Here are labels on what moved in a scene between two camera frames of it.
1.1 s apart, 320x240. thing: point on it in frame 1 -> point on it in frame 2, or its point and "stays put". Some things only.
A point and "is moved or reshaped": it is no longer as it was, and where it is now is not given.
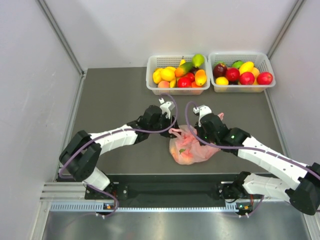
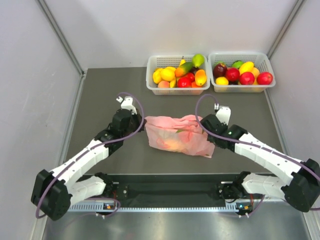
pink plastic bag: [186, 149] is moved or reshaped
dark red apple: [219, 70] stays put
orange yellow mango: [200, 77] stays put
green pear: [198, 60] stays put
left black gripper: [163, 117] -> [139, 119]
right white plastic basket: [259, 60] stays put
